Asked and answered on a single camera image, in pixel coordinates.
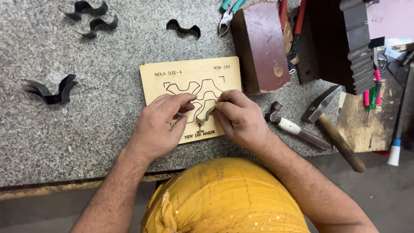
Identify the person's left hand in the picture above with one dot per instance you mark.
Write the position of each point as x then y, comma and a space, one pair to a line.
152, 126

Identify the person's right hand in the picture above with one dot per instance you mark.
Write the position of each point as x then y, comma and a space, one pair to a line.
242, 123

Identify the bent grey steel strip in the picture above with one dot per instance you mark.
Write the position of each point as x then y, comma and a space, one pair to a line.
207, 112

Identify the plywood die board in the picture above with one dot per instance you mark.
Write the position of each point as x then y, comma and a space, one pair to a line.
190, 72

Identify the maroon wooden block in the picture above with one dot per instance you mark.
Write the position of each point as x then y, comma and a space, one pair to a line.
263, 48

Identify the person's yellow garment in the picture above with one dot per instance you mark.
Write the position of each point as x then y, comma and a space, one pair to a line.
223, 200

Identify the black bent steel strip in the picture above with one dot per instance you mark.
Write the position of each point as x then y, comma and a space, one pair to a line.
84, 8
100, 26
53, 95
182, 29

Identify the dark metal bending machine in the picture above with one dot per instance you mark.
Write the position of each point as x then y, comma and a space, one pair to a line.
336, 45

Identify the worn wooden board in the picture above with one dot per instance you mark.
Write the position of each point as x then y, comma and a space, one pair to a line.
365, 132

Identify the heap of metal scraps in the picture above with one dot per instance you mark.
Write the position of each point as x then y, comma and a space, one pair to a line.
393, 60

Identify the pink sheet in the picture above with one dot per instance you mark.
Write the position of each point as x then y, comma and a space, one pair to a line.
393, 17

